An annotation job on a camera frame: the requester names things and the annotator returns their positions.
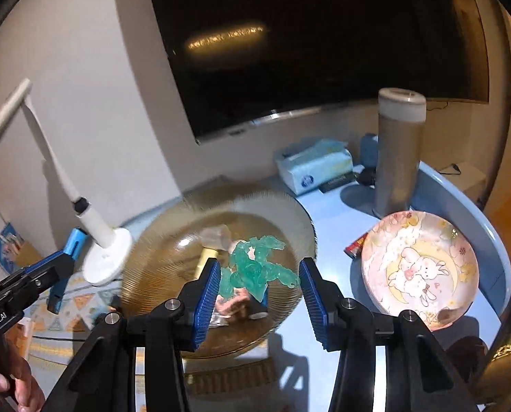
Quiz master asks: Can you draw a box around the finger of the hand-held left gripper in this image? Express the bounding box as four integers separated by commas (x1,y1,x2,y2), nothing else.
23,251,77,298

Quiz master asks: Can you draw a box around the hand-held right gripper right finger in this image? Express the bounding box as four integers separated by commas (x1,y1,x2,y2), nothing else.
298,257,481,412

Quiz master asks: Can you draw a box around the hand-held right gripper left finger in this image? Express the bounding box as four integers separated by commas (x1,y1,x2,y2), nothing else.
56,257,222,412

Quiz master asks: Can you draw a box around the pink eraser tag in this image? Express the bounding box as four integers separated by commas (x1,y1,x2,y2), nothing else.
214,287,249,320

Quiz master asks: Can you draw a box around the teal translucent figure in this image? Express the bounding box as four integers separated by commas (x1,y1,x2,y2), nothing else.
219,235,302,305

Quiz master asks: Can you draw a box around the amber ribbed glass bowl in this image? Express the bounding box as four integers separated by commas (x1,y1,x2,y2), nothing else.
120,191,317,359

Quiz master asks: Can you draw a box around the person's left hand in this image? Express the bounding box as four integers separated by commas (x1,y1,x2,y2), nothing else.
0,343,46,412

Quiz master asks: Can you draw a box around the patterned woven table mat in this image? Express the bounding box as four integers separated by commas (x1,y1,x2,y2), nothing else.
21,262,294,412

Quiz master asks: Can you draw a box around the white desk lamp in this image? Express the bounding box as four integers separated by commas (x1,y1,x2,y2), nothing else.
0,78,132,286

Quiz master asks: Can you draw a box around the small red box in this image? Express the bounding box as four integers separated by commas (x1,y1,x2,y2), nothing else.
345,232,370,260

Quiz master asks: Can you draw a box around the pink bunny plate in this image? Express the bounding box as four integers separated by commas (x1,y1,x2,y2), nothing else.
360,210,480,331

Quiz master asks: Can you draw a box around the dark flat booklet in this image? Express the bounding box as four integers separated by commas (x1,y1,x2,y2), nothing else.
319,174,359,194

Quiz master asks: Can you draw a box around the white blue tissue box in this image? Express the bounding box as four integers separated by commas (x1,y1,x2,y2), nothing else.
275,138,354,196

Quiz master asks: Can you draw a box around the small black object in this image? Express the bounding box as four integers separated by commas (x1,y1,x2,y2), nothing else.
354,167,378,187

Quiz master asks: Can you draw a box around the blue container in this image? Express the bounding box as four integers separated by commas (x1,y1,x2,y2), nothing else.
360,134,380,168

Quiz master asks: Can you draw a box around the grey thermos tumbler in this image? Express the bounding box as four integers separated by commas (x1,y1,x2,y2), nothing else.
373,87,428,219

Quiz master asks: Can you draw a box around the black flat television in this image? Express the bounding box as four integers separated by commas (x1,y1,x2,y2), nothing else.
143,0,492,146

